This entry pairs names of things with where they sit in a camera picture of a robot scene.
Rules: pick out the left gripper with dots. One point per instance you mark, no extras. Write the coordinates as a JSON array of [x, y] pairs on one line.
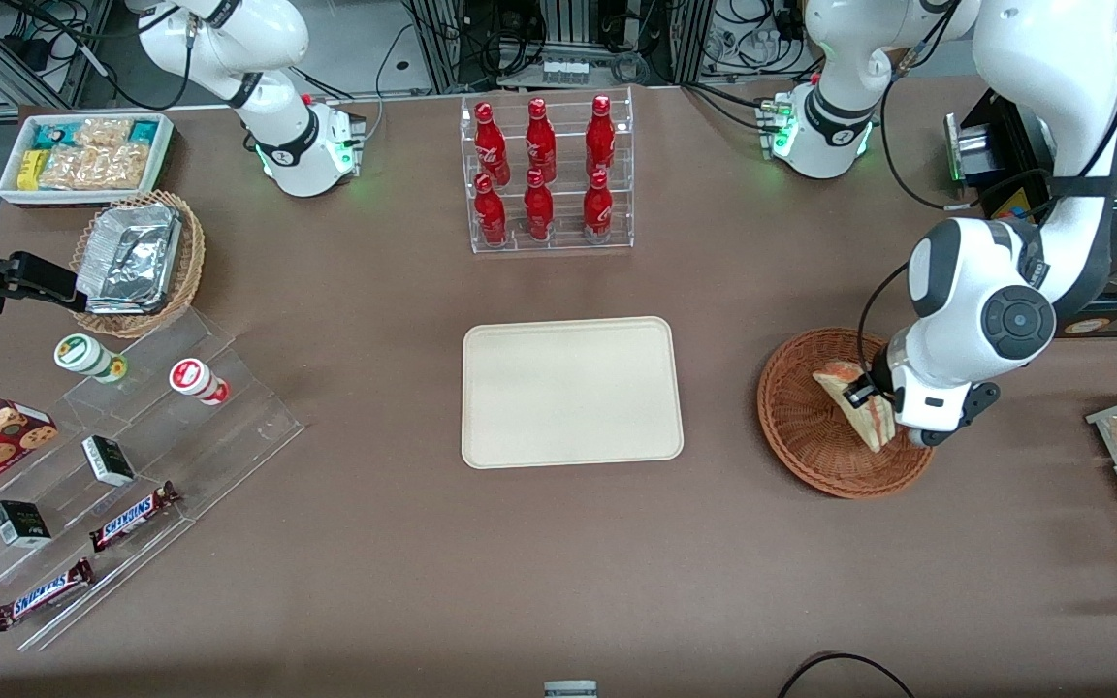
[[876, 381]]

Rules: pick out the triangle sandwich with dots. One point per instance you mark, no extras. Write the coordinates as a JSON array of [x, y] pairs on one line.
[[869, 427]]

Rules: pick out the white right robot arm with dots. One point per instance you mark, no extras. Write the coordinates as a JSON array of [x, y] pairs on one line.
[[277, 145]]

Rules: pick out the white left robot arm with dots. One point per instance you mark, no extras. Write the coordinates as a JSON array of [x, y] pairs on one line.
[[1053, 58]]

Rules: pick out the brown wicker basket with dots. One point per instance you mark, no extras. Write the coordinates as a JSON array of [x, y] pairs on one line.
[[801, 427]]

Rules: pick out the light wicker basket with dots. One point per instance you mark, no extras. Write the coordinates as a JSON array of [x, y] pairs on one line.
[[192, 262]]

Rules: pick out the cream plastic serving tray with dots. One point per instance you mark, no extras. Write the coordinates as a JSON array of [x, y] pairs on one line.
[[573, 393]]

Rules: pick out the green sunflower yogurt cup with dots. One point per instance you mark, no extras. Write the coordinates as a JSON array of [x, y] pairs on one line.
[[79, 354]]

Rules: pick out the aluminium foil container stack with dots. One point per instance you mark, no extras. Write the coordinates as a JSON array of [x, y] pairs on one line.
[[132, 257]]

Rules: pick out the white plastic snack bin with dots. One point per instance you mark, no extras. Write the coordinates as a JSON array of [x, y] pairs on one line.
[[6, 189]]

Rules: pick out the yellow snack packet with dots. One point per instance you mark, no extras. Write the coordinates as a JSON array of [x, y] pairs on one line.
[[29, 171]]

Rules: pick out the clear cracker snack bag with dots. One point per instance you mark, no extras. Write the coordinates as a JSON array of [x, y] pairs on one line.
[[122, 167], [66, 169], [103, 133]]

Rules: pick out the teal snack packet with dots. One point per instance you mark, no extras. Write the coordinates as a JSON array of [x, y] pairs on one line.
[[143, 131], [49, 135]]

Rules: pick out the red lid yogurt cup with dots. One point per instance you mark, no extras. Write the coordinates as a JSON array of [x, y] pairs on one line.
[[192, 376]]

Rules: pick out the small black carton box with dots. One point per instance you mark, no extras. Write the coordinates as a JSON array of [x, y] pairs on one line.
[[20, 523], [108, 460]]

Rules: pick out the clear acrylic tiered shelf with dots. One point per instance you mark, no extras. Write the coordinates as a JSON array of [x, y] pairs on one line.
[[229, 417]]

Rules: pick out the Snickers chocolate bar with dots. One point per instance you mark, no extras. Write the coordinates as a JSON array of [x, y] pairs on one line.
[[43, 593], [135, 516]]

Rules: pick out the black control box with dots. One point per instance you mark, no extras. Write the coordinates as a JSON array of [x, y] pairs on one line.
[[1000, 145]]

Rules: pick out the red cola bottle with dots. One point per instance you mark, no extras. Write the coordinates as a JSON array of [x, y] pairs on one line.
[[597, 206], [538, 206], [600, 136], [541, 141], [491, 211], [489, 141]]

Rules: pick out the clear acrylic bottle rack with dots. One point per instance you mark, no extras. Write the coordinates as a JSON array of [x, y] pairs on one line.
[[568, 116]]

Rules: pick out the metal equipment rack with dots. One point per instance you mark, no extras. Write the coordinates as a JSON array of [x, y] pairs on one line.
[[568, 70]]

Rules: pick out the grey camera mount block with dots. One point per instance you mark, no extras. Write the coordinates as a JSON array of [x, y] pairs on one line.
[[570, 690]]

